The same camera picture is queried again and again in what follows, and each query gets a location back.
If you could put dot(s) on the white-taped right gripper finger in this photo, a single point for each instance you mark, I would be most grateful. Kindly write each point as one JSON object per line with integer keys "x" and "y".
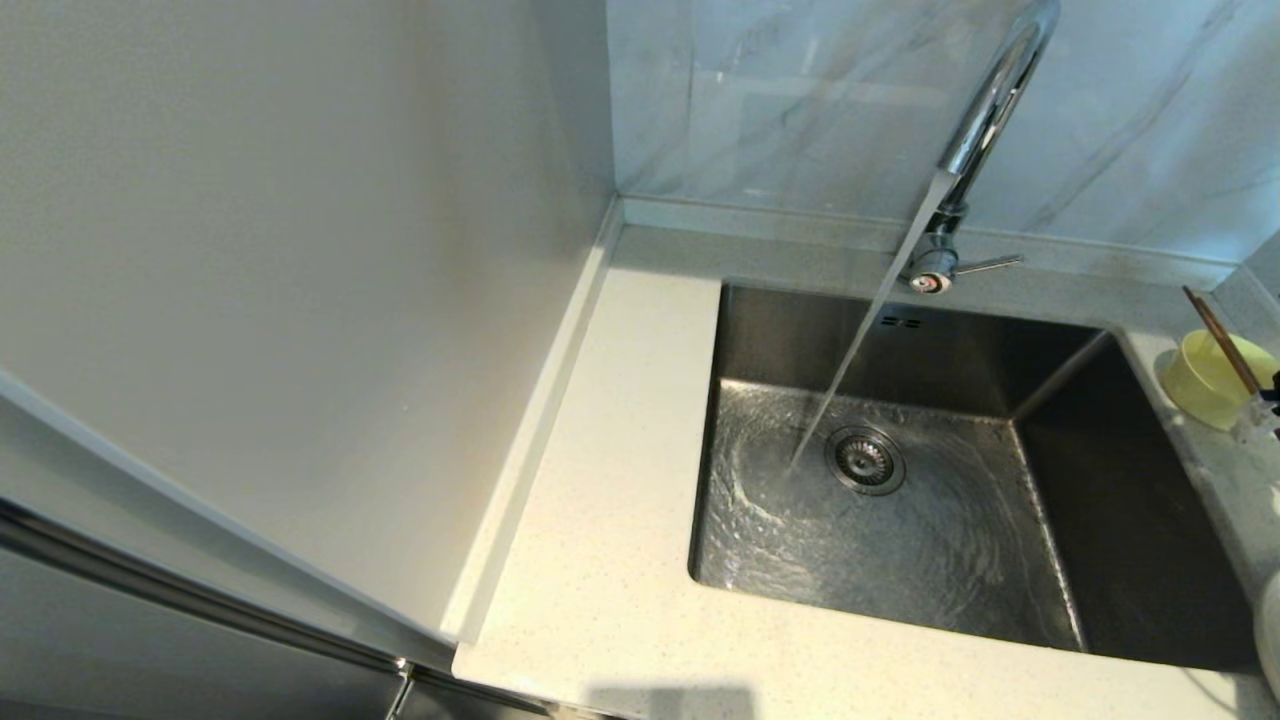
{"x": 1255, "y": 428}

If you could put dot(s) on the white plate edge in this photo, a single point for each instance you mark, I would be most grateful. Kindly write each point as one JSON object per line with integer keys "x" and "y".
{"x": 1270, "y": 640}

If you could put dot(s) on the chrome gooseneck faucet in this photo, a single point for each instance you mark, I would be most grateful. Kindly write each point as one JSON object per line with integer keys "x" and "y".
{"x": 990, "y": 100}

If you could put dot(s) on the running water stream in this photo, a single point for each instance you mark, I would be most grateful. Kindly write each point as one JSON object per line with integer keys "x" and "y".
{"x": 874, "y": 310}

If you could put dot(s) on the stainless steel sink basin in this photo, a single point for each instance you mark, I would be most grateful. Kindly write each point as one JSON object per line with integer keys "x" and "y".
{"x": 900, "y": 580}

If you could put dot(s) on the round metal drain strainer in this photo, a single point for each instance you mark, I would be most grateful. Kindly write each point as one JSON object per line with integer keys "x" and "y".
{"x": 865, "y": 461}

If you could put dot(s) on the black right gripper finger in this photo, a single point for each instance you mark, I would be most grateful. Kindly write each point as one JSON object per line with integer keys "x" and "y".
{"x": 1272, "y": 392}

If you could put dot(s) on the yellow bowl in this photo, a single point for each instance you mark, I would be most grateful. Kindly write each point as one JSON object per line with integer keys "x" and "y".
{"x": 1200, "y": 385}

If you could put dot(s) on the stainless steel appliance door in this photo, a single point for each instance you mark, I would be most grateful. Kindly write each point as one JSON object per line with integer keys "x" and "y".
{"x": 150, "y": 660}

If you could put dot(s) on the white appliance side panel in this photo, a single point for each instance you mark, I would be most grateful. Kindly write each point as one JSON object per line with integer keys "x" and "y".
{"x": 250, "y": 250}

